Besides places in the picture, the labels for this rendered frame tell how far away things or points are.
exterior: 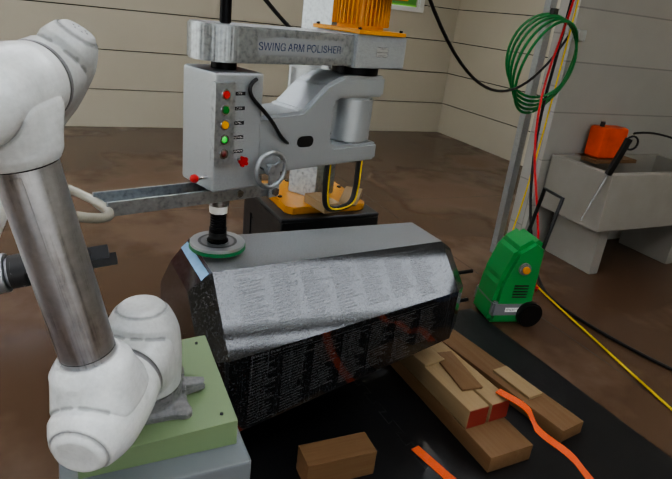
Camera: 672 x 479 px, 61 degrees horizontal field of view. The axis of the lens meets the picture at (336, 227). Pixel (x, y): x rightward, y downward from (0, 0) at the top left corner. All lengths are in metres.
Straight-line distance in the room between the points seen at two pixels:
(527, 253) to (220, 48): 2.40
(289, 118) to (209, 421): 1.21
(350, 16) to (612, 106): 3.44
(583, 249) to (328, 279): 3.11
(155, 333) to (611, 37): 4.58
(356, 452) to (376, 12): 1.77
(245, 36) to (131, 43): 6.16
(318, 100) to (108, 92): 6.09
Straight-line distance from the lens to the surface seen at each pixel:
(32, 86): 0.95
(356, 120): 2.47
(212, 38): 1.99
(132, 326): 1.27
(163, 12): 8.17
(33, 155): 0.96
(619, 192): 4.82
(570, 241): 5.15
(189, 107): 2.14
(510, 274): 3.72
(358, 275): 2.39
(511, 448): 2.74
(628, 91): 5.58
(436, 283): 2.59
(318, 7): 3.08
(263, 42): 2.07
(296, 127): 2.23
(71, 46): 1.07
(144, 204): 2.01
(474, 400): 2.77
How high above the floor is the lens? 1.78
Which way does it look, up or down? 21 degrees down
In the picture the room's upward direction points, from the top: 7 degrees clockwise
